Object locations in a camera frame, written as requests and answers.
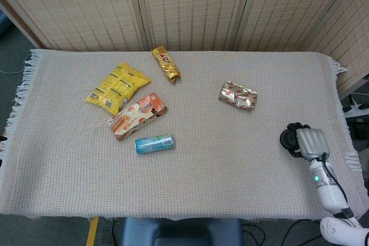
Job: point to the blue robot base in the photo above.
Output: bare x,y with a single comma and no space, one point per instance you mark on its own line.
181,233

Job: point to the orange biscuit box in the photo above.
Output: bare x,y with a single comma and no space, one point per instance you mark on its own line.
138,116

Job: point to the woven folding screen panel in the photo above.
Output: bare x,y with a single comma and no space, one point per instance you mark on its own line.
288,7
193,7
346,35
72,7

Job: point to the yellow snack bag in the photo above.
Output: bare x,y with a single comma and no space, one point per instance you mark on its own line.
118,86

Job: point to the blue drink can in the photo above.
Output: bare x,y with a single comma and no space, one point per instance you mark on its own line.
154,143

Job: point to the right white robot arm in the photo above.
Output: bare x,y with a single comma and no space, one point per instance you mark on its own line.
331,194

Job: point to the beige woven fringed table cloth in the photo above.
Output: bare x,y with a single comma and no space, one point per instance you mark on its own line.
201,177

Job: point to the silver pack with red lips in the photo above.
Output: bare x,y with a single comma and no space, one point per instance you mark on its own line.
237,96

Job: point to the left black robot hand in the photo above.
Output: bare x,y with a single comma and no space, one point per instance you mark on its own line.
2,139

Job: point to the white black device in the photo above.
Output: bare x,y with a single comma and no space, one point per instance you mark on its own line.
357,110

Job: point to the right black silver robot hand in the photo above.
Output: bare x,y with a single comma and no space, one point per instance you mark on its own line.
312,143

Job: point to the gold wrapped snack bar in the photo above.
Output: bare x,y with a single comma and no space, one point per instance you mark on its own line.
167,64

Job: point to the black round object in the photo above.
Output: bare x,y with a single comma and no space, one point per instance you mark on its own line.
287,139

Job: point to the yellow floor tape strip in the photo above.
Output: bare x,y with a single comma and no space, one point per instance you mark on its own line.
92,233

